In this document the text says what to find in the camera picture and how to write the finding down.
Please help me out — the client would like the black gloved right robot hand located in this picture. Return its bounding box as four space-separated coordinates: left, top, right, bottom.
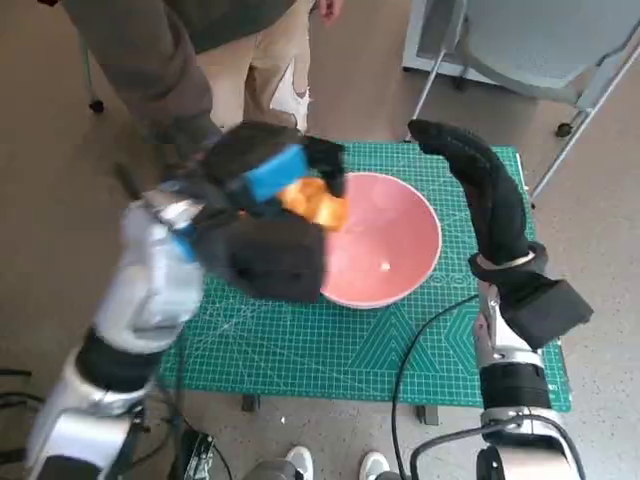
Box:
407 118 531 269

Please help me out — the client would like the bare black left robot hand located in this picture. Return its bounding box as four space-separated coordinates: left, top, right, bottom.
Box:
204 122 349 217

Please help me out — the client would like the person's left hand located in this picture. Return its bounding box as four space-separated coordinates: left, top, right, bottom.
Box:
317 0 349 26

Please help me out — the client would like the rectangular striped toy bread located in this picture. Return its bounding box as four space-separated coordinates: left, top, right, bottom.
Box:
279 177 351 232

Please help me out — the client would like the pink bowl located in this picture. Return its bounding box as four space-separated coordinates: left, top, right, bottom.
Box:
319 172 444 309

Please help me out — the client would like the white perforated cabinet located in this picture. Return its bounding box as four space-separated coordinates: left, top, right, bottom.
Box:
402 0 496 76

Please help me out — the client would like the grey mesh chair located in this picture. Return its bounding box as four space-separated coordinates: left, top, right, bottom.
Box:
414 0 640 199

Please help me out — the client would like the person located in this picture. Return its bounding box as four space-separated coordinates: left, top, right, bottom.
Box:
64 0 351 166

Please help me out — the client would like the grey chair with castors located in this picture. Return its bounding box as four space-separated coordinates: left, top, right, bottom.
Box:
82 49 105 114

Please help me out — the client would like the green cutting mat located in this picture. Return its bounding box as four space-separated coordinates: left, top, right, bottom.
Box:
157 142 572 411

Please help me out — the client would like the white shoe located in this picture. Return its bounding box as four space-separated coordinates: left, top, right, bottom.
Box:
359 448 391 480
284 443 315 480

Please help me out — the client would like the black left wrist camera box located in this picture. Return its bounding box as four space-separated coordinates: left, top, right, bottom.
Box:
222 214 326 304

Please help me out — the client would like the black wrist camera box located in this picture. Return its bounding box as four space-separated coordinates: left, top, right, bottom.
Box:
222 214 326 304
499 277 595 349

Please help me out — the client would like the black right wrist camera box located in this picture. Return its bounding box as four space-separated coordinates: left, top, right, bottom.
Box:
499 277 595 349

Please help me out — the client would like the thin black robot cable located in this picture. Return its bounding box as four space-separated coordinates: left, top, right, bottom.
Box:
389 293 481 480

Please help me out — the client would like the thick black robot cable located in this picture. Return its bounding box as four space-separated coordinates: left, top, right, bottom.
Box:
409 417 589 480

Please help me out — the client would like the black floor cable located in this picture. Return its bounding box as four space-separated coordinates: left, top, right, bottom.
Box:
0 392 51 416

